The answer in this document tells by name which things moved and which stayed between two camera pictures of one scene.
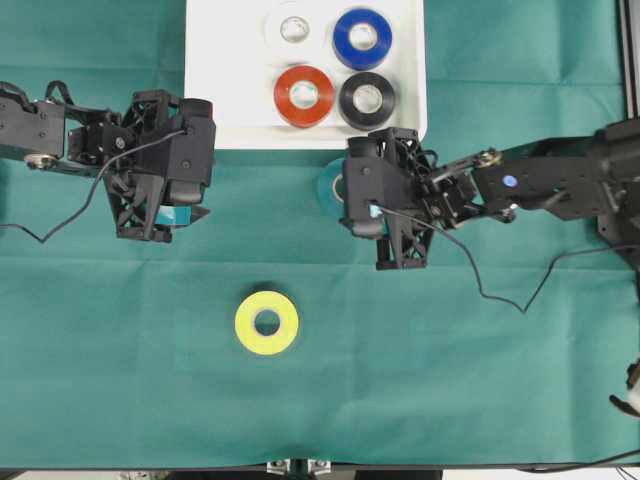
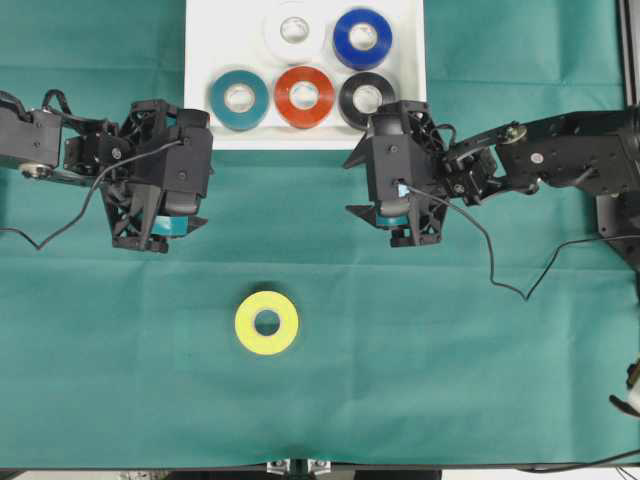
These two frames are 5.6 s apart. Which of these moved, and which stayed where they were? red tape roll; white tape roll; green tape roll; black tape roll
Moved: green tape roll
Stayed: black tape roll; red tape roll; white tape roll
